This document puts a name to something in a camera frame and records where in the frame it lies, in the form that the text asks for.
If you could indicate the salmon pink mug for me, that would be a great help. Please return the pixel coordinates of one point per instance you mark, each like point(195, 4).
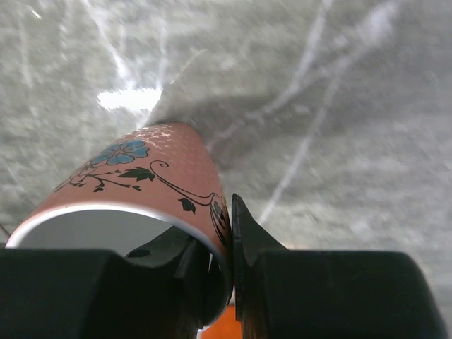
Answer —
point(146, 182)

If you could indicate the orange enamel mug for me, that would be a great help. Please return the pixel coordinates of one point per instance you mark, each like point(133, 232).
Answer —
point(226, 327)

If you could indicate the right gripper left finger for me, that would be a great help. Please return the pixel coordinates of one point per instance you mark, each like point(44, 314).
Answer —
point(156, 291)

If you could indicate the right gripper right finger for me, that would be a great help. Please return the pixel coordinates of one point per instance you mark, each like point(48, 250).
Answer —
point(284, 293)

